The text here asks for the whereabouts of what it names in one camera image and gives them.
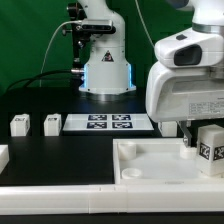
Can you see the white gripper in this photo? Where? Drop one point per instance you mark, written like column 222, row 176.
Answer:
column 185, row 83

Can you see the white square tabletop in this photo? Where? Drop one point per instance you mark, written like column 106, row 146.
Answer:
column 157, row 161

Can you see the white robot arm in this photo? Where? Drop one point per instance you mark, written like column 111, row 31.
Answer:
column 107, row 73

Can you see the white U-shaped fence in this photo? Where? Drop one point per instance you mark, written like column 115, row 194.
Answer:
column 112, row 198

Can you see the white marker base plate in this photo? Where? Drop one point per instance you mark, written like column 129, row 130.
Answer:
column 107, row 122

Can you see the grey camera on mount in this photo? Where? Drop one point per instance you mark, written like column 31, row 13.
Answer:
column 98, row 26

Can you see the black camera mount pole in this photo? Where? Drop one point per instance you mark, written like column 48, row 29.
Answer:
column 76, row 12

